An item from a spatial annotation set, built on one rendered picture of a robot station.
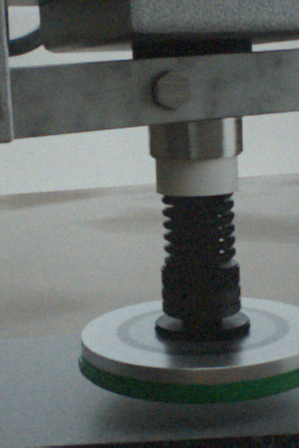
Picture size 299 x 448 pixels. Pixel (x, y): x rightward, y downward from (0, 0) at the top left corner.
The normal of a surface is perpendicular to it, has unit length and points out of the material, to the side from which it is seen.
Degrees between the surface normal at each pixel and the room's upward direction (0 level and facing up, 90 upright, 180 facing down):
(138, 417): 0
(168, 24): 112
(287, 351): 0
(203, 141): 90
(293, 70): 90
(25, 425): 0
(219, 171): 90
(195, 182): 90
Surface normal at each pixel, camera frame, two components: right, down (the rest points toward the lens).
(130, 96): 0.40, 0.14
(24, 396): -0.04, -0.98
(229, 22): 0.39, 0.51
